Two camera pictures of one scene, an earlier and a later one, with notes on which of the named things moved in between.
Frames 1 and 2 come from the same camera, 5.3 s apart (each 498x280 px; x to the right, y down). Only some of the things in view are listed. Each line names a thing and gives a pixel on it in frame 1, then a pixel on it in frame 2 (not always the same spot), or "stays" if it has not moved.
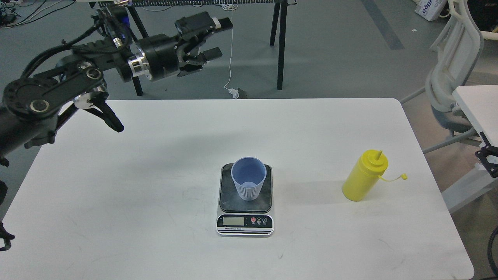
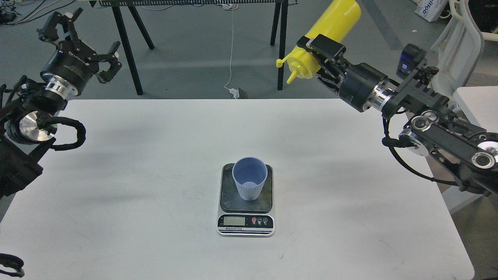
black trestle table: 279,25 stays
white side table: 481,104 stays
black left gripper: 162,55 → 69,68
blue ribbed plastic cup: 249,173 stays
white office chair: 454,48 stays
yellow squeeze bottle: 365,174 → 336,18
